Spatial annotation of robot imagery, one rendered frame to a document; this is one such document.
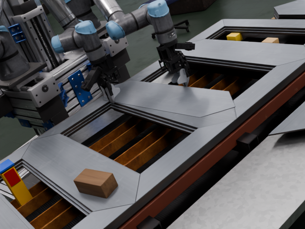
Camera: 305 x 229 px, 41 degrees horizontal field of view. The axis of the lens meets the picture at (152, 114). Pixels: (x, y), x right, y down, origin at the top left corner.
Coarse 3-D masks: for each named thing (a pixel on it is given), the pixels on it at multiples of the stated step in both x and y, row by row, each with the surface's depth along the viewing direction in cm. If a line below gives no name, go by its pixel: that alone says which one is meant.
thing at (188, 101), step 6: (192, 90) 161; (198, 90) 160; (204, 90) 158; (186, 96) 159; (192, 96) 157; (198, 96) 155; (180, 102) 156; (186, 102) 154; (192, 102) 153; (174, 108) 153; (180, 108) 152; (186, 108) 150
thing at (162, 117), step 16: (224, 32) 213; (240, 32) 206; (256, 32) 198; (272, 32) 191; (288, 32) 185; (304, 32) 178; (208, 64) 184; (224, 64) 177; (240, 64) 170; (256, 64) 164; (304, 64) 151; (144, 80) 189; (288, 80) 147; (272, 96) 143; (96, 112) 176; (128, 112) 168; (144, 112) 160; (160, 112) 154; (224, 112) 139; (80, 128) 171; (176, 128) 145; (192, 128) 139; (208, 144) 127; (192, 160) 124; (0, 176) 155; (176, 176) 121; (64, 192) 131; (80, 208) 122; (128, 208) 112; (112, 224) 110
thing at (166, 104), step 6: (180, 90) 165; (186, 90) 163; (168, 96) 164; (174, 96) 162; (180, 96) 160; (162, 102) 161; (168, 102) 159; (174, 102) 158; (156, 108) 158; (162, 108) 157; (168, 108) 155
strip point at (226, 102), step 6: (222, 96) 149; (228, 96) 148; (216, 102) 147; (222, 102) 145; (228, 102) 144; (210, 108) 145; (216, 108) 143; (222, 108) 142; (228, 108) 140; (204, 114) 142
